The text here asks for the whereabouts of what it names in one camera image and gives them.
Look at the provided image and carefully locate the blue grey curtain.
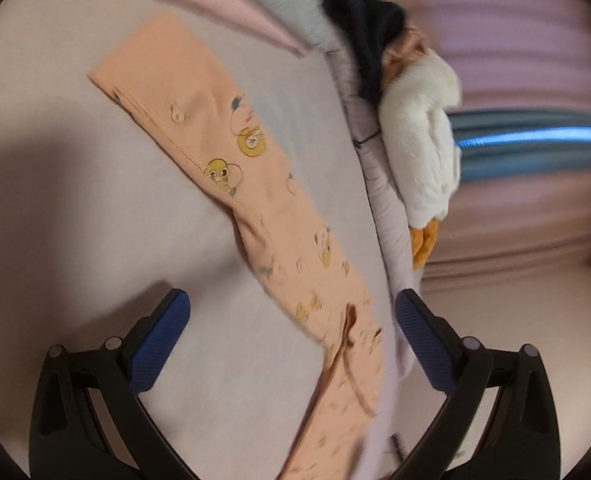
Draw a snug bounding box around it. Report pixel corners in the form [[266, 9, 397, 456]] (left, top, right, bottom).
[[449, 110, 591, 182]]

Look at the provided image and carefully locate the orange printed long-sleeve shirt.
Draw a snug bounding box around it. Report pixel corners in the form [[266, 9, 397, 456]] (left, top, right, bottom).
[[90, 16, 385, 479]]

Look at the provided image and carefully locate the white plush goose toy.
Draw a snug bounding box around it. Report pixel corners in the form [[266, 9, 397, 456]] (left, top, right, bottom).
[[378, 25, 463, 270]]

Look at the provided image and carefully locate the dark navy garment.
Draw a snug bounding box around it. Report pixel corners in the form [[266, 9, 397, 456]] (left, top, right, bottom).
[[321, 0, 407, 105]]

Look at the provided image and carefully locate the lilac rolled duvet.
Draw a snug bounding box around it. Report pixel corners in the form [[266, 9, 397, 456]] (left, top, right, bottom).
[[327, 47, 421, 479]]

